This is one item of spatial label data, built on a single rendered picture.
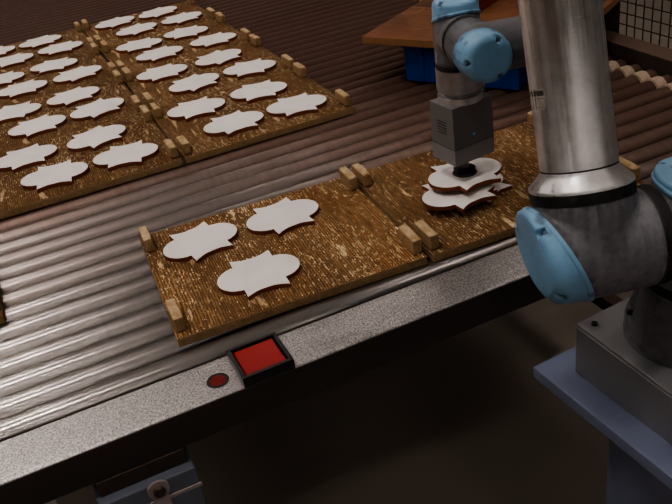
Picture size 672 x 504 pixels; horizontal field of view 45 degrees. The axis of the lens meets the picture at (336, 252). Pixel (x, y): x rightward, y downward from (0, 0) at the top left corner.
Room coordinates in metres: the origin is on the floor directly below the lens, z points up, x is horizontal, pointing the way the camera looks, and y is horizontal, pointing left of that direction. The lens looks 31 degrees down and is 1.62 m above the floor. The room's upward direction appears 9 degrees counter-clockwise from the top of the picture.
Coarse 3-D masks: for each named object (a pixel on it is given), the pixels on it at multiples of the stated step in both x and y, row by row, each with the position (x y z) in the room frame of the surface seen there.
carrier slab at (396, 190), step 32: (512, 128) 1.51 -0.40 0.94; (416, 160) 1.43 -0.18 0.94; (512, 160) 1.37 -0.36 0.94; (384, 192) 1.32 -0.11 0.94; (416, 192) 1.30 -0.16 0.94; (512, 192) 1.24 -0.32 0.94; (448, 224) 1.17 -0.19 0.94; (480, 224) 1.15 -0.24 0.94; (512, 224) 1.13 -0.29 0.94; (448, 256) 1.09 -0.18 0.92
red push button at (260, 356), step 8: (256, 344) 0.93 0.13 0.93; (264, 344) 0.93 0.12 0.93; (272, 344) 0.92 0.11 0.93; (240, 352) 0.92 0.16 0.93; (248, 352) 0.91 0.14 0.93; (256, 352) 0.91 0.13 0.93; (264, 352) 0.91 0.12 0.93; (272, 352) 0.91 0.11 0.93; (280, 352) 0.90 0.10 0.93; (240, 360) 0.90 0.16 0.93; (248, 360) 0.90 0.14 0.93; (256, 360) 0.89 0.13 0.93; (264, 360) 0.89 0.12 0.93; (272, 360) 0.89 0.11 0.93; (280, 360) 0.88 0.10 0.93; (248, 368) 0.88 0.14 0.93; (256, 368) 0.88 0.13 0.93
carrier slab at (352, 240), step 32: (320, 192) 1.36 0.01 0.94; (352, 192) 1.34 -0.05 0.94; (192, 224) 1.31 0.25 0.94; (320, 224) 1.24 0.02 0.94; (352, 224) 1.22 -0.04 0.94; (384, 224) 1.20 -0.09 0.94; (160, 256) 1.21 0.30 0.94; (224, 256) 1.18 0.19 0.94; (320, 256) 1.13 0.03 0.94; (352, 256) 1.11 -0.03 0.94; (384, 256) 1.10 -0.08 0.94; (416, 256) 1.08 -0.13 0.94; (160, 288) 1.11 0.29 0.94; (192, 288) 1.10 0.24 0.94; (288, 288) 1.05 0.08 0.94; (320, 288) 1.04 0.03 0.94; (352, 288) 1.04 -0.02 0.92; (192, 320) 1.01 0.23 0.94; (224, 320) 0.99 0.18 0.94; (256, 320) 1.00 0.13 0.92
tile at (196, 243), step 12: (204, 228) 1.27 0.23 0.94; (216, 228) 1.27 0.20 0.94; (228, 228) 1.26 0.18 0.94; (180, 240) 1.24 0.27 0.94; (192, 240) 1.24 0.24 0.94; (204, 240) 1.23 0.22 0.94; (216, 240) 1.22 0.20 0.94; (228, 240) 1.22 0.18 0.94; (168, 252) 1.21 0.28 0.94; (180, 252) 1.20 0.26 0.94; (192, 252) 1.20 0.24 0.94; (204, 252) 1.19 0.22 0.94; (216, 252) 1.20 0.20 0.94
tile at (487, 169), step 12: (432, 168) 1.30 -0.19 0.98; (444, 168) 1.29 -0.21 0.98; (480, 168) 1.27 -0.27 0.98; (492, 168) 1.26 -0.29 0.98; (432, 180) 1.25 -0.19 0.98; (444, 180) 1.24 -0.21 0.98; (456, 180) 1.24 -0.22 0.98; (468, 180) 1.23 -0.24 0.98; (480, 180) 1.22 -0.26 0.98; (492, 180) 1.22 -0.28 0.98; (468, 192) 1.20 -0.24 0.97
